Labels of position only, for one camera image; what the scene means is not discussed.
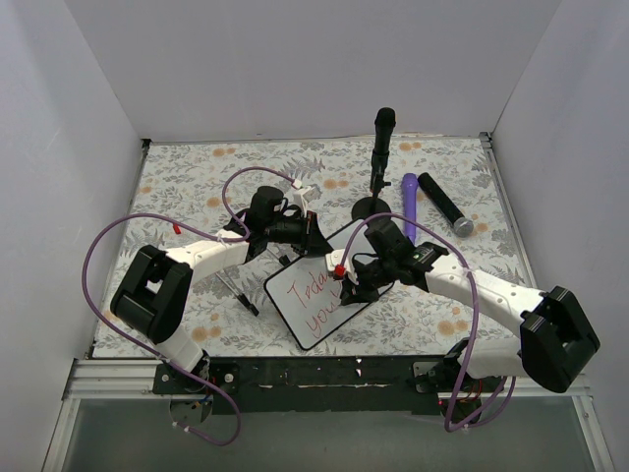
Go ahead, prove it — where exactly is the small black-framed whiteboard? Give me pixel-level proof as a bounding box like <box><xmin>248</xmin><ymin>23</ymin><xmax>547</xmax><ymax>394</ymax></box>
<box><xmin>263</xmin><ymin>218</ymin><xmax>394</xmax><ymax>351</ymax></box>

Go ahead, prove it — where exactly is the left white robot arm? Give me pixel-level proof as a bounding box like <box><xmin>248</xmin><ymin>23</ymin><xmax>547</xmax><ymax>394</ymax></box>
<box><xmin>110</xmin><ymin>186</ymin><xmax>332</xmax><ymax>393</ymax></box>

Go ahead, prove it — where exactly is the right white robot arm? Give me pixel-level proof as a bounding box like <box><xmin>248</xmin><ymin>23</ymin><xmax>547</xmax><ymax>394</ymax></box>
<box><xmin>325</xmin><ymin>219</ymin><xmax>600</xmax><ymax>393</ymax></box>

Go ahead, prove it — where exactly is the black round microphone stand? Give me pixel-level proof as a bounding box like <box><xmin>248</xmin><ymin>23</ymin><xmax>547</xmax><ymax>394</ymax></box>
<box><xmin>351</xmin><ymin>170</ymin><xmax>391</xmax><ymax>220</ymax></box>

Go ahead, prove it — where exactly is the black handheld microphone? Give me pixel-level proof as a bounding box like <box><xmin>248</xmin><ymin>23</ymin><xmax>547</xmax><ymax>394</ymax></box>
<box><xmin>418</xmin><ymin>172</ymin><xmax>474</xmax><ymax>238</ymax></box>

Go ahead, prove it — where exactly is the purple microphone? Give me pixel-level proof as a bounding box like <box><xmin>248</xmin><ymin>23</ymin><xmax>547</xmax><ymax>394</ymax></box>
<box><xmin>401</xmin><ymin>173</ymin><xmax>419</xmax><ymax>244</ymax></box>

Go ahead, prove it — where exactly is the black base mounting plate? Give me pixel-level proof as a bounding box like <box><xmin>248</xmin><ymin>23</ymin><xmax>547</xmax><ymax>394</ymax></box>
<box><xmin>151</xmin><ymin>356</ymin><xmax>505</xmax><ymax>417</ymax></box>

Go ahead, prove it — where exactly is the floral patterned table mat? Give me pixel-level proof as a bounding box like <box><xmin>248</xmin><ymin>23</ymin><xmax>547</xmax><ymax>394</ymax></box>
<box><xmin>97</xmin><ymin>136</ymin><xmax>532</xmax><ymax>357</ymax></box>

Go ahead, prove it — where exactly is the black microphone on stand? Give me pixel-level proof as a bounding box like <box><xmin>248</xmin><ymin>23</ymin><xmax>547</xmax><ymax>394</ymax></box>
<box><xmin>370</xmin><ymin>107</ymin><xmax>396</xmax><ymax>193</ymax></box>

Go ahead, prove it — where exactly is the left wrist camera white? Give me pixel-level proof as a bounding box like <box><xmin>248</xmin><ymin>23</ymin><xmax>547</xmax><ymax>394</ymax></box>
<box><xmin>291</xmin><ymin>179</ymin><xmax>320</xmax><ymax>213</ymax></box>

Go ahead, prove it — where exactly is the wire whiteboard easel stand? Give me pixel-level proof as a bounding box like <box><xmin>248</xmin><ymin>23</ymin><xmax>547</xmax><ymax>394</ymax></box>
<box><xmin>215</xmin><ymin>249</ymin><xmax>291</xmax><ymax>317</ymax></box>

